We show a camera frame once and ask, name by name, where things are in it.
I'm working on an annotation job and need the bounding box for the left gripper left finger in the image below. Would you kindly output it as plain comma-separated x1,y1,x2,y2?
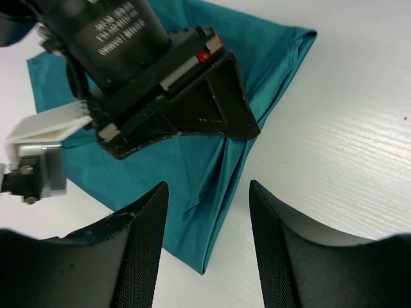
1,182,169,307

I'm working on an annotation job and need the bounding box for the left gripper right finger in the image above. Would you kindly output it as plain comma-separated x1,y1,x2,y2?
249,180,410,307

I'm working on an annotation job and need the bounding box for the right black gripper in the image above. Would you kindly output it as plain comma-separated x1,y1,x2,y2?
31,1,260,160

